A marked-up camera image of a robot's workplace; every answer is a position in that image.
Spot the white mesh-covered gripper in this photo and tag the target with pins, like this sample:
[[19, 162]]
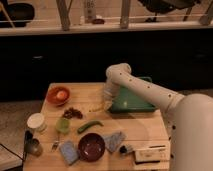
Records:
[[110, 91]]

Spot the yellow banana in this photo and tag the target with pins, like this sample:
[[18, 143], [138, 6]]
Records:
[[97, 109]]

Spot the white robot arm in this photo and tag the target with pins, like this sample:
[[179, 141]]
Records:
[[192, 132]]

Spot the green plastic tray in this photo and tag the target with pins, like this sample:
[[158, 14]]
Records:
[[127, 102]]

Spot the orange fruit in bowl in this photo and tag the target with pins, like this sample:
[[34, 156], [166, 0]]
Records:
[[61, 95]]

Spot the blue grey cloth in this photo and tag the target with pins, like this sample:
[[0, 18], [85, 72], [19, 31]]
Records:
[[112, 141]]

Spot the orange bowl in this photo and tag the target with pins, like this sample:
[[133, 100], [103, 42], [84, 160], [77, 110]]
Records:
[[51, 95]]

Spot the green plastic cup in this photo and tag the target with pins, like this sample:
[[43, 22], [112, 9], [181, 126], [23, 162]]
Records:
[[62, 125]]

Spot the dark maroon bowl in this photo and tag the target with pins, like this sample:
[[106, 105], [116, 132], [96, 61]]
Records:
[[91, 147]]

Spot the small black white object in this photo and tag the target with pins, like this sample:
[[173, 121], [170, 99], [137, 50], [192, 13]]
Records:
[[126, 149]]

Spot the white box with label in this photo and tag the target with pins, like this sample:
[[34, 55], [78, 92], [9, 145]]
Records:
[[151, 154]]

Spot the blue sponge left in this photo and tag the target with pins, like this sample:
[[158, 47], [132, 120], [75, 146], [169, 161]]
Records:
[[69, 152]]

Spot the metal fork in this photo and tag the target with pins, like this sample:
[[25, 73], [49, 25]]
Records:
[[56, 142]]

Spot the metal cup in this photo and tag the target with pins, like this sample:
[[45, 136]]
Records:
[[34, 147]]

